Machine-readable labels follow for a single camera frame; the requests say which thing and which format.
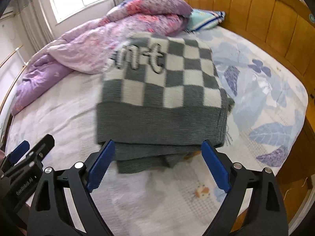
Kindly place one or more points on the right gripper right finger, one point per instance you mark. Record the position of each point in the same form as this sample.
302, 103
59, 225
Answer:
266, 214

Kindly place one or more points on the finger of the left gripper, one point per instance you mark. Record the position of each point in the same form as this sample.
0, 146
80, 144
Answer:
41, 149
18, 152

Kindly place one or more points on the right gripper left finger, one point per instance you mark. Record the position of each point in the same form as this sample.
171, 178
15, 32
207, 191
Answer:
50, 215

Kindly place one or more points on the grey white checkered sweater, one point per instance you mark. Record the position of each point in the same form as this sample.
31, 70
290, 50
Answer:
162, 97

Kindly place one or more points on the purple floral quilt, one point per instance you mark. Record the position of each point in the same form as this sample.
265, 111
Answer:
87, 47

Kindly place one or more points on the white floral bed sheet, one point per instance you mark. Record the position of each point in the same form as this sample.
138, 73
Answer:
269, 112

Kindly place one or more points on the beige curtain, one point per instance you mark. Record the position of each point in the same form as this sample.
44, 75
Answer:
34, 23

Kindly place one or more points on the wooden bed headboard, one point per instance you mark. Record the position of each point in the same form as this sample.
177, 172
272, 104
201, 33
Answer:
285, 30

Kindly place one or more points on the teal striped pillow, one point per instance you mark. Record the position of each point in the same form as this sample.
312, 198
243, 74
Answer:
203, 20

